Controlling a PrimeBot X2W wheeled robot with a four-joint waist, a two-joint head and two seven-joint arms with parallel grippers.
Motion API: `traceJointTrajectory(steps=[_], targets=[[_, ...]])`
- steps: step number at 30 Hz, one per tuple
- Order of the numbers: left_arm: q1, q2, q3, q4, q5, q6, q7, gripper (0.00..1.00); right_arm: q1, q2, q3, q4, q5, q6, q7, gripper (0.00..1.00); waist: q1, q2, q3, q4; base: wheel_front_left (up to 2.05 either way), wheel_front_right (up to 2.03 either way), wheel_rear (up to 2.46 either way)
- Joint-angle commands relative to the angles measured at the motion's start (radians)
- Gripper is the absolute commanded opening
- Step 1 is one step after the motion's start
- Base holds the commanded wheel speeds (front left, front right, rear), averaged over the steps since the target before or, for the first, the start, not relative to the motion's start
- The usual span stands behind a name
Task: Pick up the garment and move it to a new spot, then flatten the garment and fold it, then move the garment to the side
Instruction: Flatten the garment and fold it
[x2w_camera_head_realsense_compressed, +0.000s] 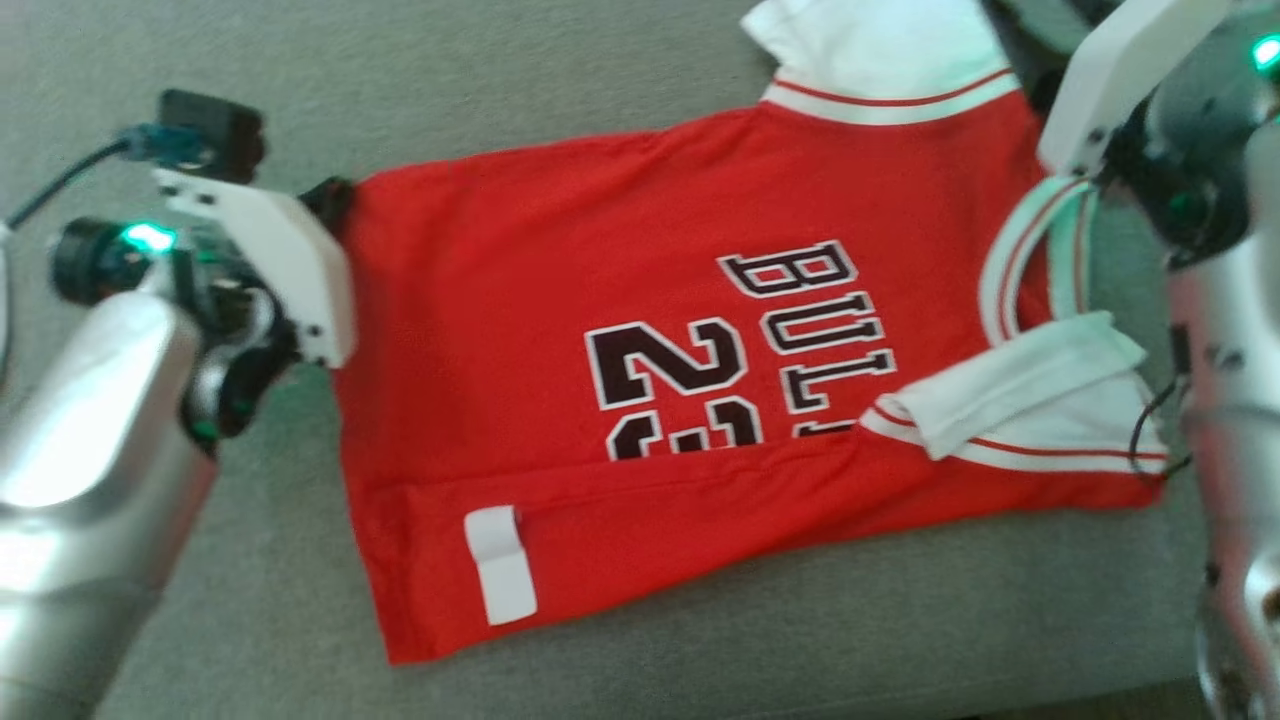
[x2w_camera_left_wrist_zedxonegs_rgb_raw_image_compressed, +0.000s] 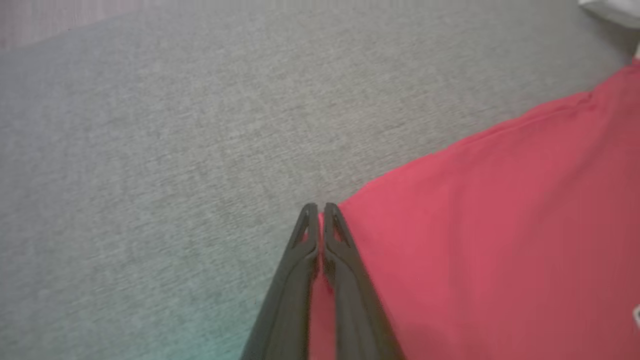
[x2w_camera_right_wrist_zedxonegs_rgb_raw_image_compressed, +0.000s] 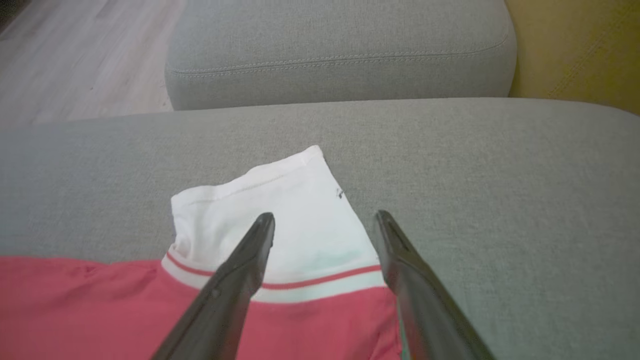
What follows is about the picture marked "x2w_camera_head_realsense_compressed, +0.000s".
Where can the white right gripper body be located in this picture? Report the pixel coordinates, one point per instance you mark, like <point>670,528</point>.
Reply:
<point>1120,70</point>

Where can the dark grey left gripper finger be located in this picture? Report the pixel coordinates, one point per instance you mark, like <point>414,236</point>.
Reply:
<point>328,203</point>

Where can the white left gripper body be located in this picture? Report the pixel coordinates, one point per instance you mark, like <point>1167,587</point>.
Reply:
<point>290,260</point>

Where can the red white basketball jersey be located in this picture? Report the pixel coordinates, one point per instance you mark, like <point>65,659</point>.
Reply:
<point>600,250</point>

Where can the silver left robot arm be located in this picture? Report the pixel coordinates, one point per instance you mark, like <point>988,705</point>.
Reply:
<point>90,450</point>

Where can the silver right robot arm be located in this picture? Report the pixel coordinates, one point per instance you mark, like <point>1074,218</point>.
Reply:
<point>1230,400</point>

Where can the large grey fabric sofa ottoman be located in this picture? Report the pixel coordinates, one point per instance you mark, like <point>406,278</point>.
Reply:
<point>450,80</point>

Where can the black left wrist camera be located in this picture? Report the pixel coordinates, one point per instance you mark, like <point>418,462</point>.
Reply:
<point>215,135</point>

